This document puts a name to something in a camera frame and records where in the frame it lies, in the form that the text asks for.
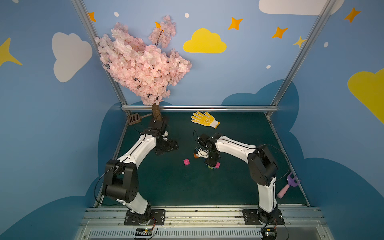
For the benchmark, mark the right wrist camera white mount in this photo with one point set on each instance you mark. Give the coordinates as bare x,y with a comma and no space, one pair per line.
201,153

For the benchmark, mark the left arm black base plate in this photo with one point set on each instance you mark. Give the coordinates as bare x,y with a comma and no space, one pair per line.
156,217

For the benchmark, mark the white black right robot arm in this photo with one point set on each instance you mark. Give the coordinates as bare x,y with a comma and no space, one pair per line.
262,165

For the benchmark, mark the right controller board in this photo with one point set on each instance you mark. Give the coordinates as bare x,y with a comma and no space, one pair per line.
269,234

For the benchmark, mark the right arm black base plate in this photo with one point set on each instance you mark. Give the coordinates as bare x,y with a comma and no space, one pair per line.
261,217

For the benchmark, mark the left controller board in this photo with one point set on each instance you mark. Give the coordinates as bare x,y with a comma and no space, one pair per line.
143,234

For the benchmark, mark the front aluminium rail frame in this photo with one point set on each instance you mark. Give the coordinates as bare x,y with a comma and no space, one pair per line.
225,222

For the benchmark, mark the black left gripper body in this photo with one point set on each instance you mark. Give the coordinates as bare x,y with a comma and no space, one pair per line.
167,145

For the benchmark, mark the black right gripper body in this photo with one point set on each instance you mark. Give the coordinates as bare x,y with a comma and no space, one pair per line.
211,160

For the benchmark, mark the yellow white work glove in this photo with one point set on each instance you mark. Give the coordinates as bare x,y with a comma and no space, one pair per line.
204,119

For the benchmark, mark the right aluminium corner post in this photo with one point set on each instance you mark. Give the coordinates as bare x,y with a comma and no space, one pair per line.
318,26

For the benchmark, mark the controller board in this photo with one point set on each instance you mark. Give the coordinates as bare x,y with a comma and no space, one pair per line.
143,234
269,234

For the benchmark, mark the brown plastic slotted scoop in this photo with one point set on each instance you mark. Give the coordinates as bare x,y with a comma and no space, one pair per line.
136,118

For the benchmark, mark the horizontal aluminium back rail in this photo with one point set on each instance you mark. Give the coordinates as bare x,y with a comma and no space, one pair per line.
219,108

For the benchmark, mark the brown tree trunk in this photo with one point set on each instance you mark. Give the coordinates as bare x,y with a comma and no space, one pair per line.
157,115

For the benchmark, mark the purple pink toy rake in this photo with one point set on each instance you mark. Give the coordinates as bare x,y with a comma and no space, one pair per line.
292,181

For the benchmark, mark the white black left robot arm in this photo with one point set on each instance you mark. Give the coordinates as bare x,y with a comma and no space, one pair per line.
121,180

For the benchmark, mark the pink blossom tree crown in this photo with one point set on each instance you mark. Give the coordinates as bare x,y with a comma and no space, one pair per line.
145,70

